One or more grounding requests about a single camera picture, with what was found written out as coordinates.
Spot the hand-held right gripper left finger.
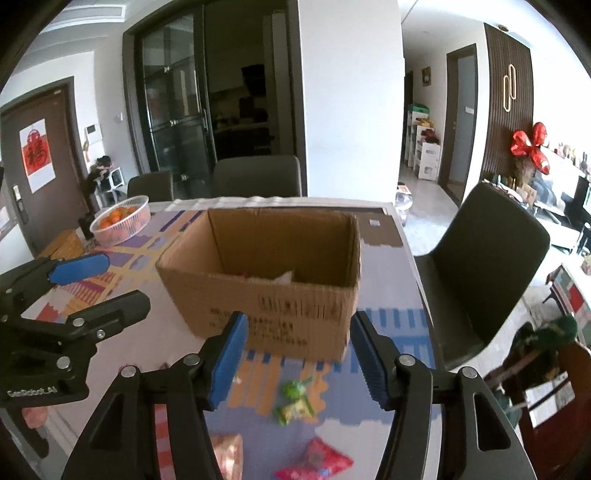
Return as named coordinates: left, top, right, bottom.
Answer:
left=62, top=311, right=250, bottom=480

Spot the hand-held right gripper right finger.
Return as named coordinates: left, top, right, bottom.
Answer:
left=349, top=311, right=532, bottom=480

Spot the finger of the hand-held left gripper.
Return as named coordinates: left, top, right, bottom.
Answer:
left=0, top=253, right=110, bottom=305
left=67, top=290, right=151, bottom=343

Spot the brown cardboard box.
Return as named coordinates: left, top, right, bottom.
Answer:
left=156, top=208, right=362, bottom=363

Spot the light green candy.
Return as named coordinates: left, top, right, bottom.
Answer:
left=272, top=399, right=317, bottom=425

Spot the rose gold snack packet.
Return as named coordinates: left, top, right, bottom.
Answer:
left=210, top=434, right=244, bottom=480

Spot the pink snack packet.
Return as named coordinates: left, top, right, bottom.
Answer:
left=274, top=438, right=354, bottom=480

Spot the person's left hand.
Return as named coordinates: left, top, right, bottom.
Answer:
left=21, top=406, right=49, bottom=428

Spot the woven tissue box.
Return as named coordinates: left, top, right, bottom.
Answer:
left=37, top=229, right=86, bottom=260

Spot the colourful patterned table mat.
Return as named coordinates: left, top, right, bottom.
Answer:
left=28, top=208, right=437, bottom=480

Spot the pile of oranges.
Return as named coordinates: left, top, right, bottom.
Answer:
left=98, top=206, right=139, bottom=230

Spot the small white stool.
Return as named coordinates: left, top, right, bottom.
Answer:
left=95, top=168, right=126, bottom=204

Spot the black plush toy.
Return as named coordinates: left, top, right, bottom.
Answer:
left=85, top=156, right=114, bottom=190

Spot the dark grey dining chair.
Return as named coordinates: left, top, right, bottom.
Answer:
left=127, top=172, right=175, bottom=202
left=413, top=182, right=551, bottom=370
left=213, top=155, right=303, bottom=198

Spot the brown entrance door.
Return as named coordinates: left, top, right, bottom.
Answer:
left=0, top=78, right=88, bottom=257

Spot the red and white door poster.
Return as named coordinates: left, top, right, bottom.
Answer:
left=19, top=119, right=56, bottom=193

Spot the clear plastic bottle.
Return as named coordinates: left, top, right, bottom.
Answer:
left=396, top=185, right=414, bottom=222

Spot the wooden chair with dark cloth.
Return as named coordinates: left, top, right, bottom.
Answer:
left=485, top=316, right=591, bottom=480

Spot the black framed glass door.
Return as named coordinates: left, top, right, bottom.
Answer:
left=124, top=11, right=218, bottom=181

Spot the white toy shelf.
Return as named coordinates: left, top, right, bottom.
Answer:
left=405, top=105, right=444, bottom=181

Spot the black television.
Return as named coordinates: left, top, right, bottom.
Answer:
left=241, top=65, right=266, bottom=90

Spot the grey interior door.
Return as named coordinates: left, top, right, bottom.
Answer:
left=438, top=44, right=478, bottom=195

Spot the red foil balloon flower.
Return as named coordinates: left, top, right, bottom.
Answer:
left=510, top=122, right=551, bottom=175

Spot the white wire basket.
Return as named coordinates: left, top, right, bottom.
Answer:
left=89, top=195, right=151, bottom=247

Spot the dark slatted wall panel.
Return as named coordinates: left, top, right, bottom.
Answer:
left=480, top=23, right=534, bottom=185

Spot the gold wall ornament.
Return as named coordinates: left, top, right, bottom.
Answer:
left=502, top=65, right=518, bottom=112

